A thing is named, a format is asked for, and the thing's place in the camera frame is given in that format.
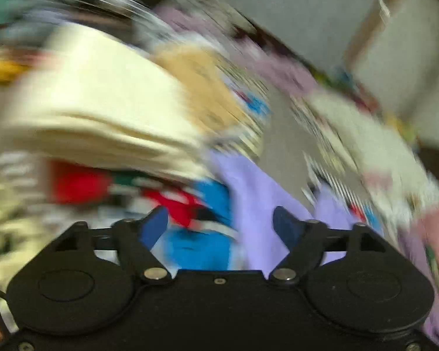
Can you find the mauve cloth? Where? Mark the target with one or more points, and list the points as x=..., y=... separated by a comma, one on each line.
x=278, y=67

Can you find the green patterned cloth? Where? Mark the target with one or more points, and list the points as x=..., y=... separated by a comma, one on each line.
x=433, y=259

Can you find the cream fluffy garment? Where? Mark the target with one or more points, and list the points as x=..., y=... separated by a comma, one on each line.
x=373, y=146

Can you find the pink cloth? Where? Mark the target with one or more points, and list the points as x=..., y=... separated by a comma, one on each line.
x=437, y=226

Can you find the cream folded cloth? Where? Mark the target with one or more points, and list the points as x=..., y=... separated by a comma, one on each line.
x=95, y=98

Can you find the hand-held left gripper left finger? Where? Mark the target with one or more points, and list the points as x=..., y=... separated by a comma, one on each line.
x=154, y=226

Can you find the tan cloth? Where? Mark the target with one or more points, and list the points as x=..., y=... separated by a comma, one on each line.
x=201, y=80

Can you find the lavender garment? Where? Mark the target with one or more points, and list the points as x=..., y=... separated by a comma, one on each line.
x=248, y=208

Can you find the red cloth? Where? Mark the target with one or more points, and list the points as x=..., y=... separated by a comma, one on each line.
x=77, y=186

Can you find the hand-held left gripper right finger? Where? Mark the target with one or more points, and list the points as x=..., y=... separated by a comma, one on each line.
x=284, y=226

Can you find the wooden frame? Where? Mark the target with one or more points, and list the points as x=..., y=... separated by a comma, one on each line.
x=367, y=29

